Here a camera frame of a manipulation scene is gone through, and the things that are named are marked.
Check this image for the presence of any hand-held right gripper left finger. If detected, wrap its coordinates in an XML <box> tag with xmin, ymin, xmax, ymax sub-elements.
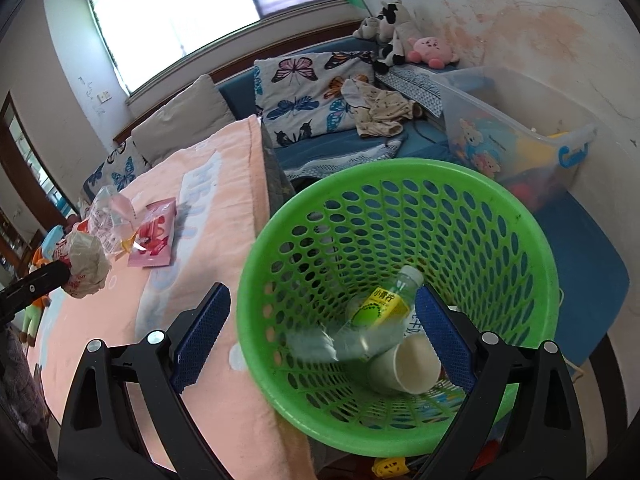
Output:
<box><xmin>57</xmin><ymin>282</ymin><xmax>232</xmax><ymax>480</ymax></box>

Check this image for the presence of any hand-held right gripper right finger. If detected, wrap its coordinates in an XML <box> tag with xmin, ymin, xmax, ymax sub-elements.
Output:
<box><xmin>414</xmin><ymin>284</ymin><xmax>587</xmax><ymax>480</ymax></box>

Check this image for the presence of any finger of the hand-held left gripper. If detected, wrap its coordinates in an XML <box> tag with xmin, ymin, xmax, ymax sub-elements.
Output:
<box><xmin>0</xmin><ymin>259</ymin><xmax>71</xmax><ymax>318</ymax></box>

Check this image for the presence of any white milk carton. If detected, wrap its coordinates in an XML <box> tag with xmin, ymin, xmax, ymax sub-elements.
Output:
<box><xmin>402</xmin><ymin>307</ymin><xmax>428</xmax><ymax>341</ymax></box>

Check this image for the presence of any white paper cup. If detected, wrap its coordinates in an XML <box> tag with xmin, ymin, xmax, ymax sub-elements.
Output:
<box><xmin>367</xmin><ymin>332</ymin><xmax>443</xmax><ymax>396</ymax></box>

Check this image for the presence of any green plastic basket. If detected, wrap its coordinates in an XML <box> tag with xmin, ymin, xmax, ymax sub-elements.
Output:
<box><xmin>236</xmin><ymin>157</ymin><xmax>560</xmax><ymax>458</ymax></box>

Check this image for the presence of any clear bottle yellow green label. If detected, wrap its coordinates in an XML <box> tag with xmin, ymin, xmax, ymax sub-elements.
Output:
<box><xmin>287</xmin><ymin>265</ymin><xmax>426</xmax><ymax>363</ymax></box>

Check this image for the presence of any blue tissue box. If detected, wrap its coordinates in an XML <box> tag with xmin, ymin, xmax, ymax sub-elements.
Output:
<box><xmin>40</xmin><ymin>225</ymin><xmax>68</xmax><ymax>256</ymax></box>

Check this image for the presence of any clear plastic bag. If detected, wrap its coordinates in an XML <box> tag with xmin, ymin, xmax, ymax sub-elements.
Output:
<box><xmin>85</xmin><ymin>185</ymin><xmax>146</xmax><ymax>261</ymax></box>

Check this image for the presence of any pink snack packet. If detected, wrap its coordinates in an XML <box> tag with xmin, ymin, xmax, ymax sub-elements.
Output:
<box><xmin>127</xmin><ymin>197</ymin><xmax>178</xmax><ymax>268</ymax></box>

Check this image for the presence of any yellow plastic toy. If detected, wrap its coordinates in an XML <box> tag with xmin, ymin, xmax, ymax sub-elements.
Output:
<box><xmin>371</xmin><ymin>456</ymin><xmax>411</xmax><ymax>478</ymax></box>

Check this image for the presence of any peach blanket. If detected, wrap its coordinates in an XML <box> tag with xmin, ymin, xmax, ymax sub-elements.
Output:
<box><xmin>25</xmin><ymin>116</ymin><xmax>321</xmax><ymax>480</ymax></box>

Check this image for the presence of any butterfly print pillow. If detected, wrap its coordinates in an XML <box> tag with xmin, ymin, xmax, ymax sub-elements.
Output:
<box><xmin>82</xmin><ymin>135</ymin><xmax>151</xmax><ymax>201</ymax></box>
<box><xmin>252</xmin><ymin>51</ymin><xmax>381</xmax><ymax>148</ymax></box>

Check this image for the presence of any blue sofa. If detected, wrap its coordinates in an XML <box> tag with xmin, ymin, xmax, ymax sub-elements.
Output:
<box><xmin>82</xmin><ymin>35</ymin><xmax>631</xmax><ymax>367</ymax></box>

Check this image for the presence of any clear plastic storage box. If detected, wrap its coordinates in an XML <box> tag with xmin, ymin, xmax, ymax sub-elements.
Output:
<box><xmin>440</xmin><ymin>66</ymin><xmax>598</xmax><ymax>211</ymax></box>

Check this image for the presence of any beige pillow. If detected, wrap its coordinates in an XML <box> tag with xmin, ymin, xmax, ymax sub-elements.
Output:
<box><xmin>131</xmin><ymin>74</ymin><xmax>236</xmax><ymax>166</ymax></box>

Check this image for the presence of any beige patterned garment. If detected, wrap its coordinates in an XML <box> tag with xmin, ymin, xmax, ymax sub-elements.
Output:
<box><xmin>352</xmin><ymin>82</ymin><xmax>423</xmax><ymax>140</ymax></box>

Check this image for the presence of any blue white patterned cloth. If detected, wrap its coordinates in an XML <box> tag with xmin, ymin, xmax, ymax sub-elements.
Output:
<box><xmin>377</xmin><ymin>66</ymin><xmax>446</xmax><ymax>117</ymax></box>

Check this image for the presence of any white garment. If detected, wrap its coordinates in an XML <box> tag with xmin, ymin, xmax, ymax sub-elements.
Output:
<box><xmin>341</xmin><ymin>79</ymin><xmax>368</xmax><ymax>126</ymax></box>

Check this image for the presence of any pink plush toy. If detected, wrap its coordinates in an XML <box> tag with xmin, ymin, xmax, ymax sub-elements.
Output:
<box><xmin>405</xmin><ymin>36</ymin><xmax>458</xmax><ymax>68</ymax></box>

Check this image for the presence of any window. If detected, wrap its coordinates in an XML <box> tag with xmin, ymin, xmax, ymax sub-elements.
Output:
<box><xmin>85</xmin><ymin>0</ymin><xmax>351</xmax><ymax>98</ymax></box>

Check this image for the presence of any black white cow plush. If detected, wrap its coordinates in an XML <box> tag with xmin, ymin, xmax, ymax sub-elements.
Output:
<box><xmin>372</xmin><ymin>0</ymin><xmax>418</xmax><ymax>75</ymax></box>

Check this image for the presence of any grey plush toy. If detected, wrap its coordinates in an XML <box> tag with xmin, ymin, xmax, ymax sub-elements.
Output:
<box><xmin>352</xmin><ymin>15</ymin><xmax>383</xmax><ymax>41</ymax></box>

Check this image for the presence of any wooden door frame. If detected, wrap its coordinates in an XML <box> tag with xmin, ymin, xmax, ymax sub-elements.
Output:
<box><xmin>0</xmin><ymin>91</ymin><xmax>76</xmax><ymax>281</ymax></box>

